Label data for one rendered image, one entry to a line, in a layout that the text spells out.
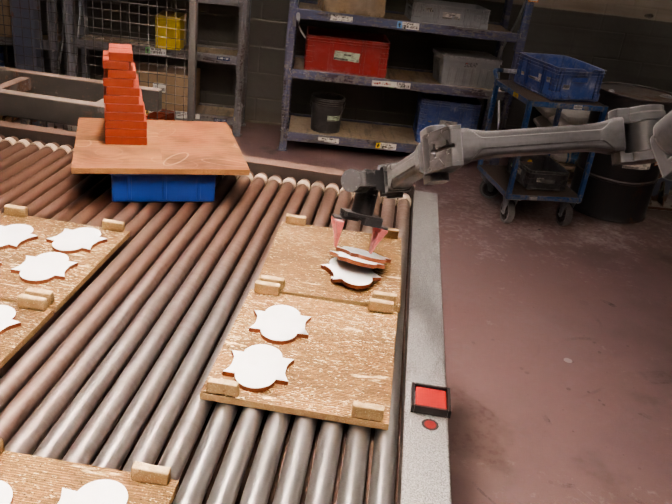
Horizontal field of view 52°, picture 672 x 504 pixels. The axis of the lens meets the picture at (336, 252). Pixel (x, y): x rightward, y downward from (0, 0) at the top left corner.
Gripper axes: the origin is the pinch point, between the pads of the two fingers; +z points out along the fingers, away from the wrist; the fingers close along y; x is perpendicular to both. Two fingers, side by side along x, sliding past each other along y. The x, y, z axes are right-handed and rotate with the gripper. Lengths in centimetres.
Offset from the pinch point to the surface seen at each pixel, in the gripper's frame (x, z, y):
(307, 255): 4.6, 5.3, -10.3
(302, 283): -10.2, 9.5, -13.6
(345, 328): -30.2, 13.1, -6.8
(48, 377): -41, 29, -64
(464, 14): 350, -135, 151
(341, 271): -8.6, 5.2, -4.2
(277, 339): -35.6, 16.2, -22.4
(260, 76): 461, -57, 24
